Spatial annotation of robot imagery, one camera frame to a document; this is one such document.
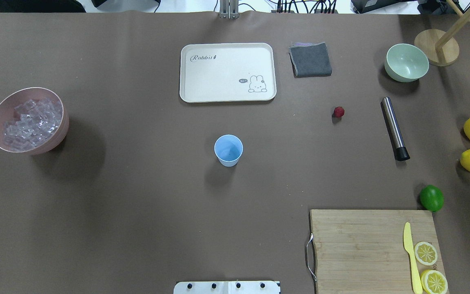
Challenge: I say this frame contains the light blue plastic cup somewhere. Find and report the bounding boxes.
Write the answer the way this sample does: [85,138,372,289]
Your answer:
[214,134,243,167]

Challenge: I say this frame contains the pink bowl of ice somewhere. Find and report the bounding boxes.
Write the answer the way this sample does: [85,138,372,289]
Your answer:
[0,87,69,155]

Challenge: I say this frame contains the wooden cup stand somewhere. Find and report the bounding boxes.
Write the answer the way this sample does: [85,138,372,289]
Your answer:
[415,0,470,67]

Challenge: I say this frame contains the cream rabbit tray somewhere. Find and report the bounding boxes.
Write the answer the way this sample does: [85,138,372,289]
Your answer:
[180,43,277,103]

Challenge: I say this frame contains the red strawberry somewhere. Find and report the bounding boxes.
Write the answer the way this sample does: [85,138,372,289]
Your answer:
[333,106,345,118]

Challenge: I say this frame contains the folded grey cloth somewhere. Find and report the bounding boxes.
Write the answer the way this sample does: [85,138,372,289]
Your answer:
[289,42,333,78]

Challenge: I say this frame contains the wooden cutting board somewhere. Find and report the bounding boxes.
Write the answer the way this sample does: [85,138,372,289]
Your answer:
[309,209,440,294]

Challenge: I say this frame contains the steel muddler black tip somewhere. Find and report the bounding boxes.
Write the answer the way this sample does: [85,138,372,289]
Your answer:
[380,97,410,161]

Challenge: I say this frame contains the mint green bowl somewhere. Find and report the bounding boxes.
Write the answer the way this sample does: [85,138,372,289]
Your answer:
[384,43,430,82]

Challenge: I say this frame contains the green lime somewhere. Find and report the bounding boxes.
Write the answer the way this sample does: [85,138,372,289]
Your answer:
[419,185,444,212]

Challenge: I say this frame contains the lemon slice upper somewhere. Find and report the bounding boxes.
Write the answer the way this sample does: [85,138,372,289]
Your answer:
[414,241,438,266]

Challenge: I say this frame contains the lemon slice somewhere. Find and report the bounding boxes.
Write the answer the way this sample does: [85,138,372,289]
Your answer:
[420,270,449,294]
[414,241,438,266]

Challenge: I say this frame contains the yellow plastic knife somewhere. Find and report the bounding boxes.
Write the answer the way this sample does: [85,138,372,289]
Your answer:
[403,222,423,294]

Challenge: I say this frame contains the lemon slice lower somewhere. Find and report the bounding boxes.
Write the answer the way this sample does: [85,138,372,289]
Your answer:
[420,270,449,294]

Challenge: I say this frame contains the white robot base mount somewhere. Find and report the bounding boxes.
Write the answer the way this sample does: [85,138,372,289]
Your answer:
[173,281,281,294]

